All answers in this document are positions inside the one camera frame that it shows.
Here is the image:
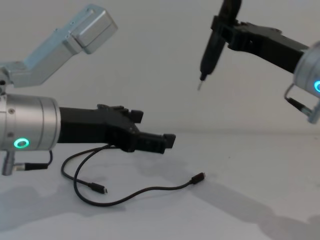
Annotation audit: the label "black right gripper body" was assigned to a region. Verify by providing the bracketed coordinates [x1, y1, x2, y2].
[246, 22, 310, 75]

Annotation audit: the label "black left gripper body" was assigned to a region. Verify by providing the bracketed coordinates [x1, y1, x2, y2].
[58, 103, 141, 154]

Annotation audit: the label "black pen-shaped tool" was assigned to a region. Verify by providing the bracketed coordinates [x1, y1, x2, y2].
[196, 0, 244, 92]

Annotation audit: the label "white table cloth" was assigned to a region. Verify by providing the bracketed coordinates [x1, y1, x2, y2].
[0, 127, 320, 240]

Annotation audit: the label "thin black cable, two plugs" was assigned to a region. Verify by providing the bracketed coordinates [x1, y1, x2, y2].
[60, 143, 207, 208]

